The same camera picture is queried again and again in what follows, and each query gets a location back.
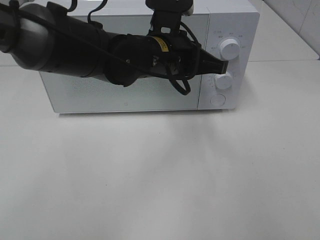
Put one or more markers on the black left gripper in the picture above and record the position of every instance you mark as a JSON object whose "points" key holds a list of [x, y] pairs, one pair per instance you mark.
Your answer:
{"points": [[182, 56]]}

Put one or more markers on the white timer knob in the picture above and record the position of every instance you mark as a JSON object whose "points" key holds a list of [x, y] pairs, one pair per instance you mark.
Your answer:
{"points": [[223, 81]]}

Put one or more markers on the round white door button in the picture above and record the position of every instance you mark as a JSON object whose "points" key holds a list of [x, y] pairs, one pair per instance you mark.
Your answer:
{"points": [[218, 100]]}

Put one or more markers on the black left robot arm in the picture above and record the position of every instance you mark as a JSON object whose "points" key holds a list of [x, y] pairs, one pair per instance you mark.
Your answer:
{"points": [[46, 39]]}

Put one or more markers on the upper white power knob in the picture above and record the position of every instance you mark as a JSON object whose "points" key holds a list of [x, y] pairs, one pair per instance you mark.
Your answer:
{"points": [[229, 48]]}

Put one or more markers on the white microwave oven body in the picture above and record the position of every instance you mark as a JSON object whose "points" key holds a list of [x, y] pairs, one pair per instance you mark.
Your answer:
{"points": [[227, 19]]}

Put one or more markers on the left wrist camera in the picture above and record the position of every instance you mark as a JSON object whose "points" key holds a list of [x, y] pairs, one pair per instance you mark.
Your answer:
{"points": [[168, 14]]}

